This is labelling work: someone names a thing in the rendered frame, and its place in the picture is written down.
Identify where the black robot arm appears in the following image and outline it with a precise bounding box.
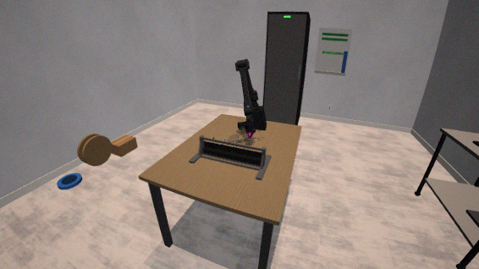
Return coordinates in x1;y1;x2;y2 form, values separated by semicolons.
235;59;262;130

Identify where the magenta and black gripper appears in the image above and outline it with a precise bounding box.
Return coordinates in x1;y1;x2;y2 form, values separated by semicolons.
245;123;256;139

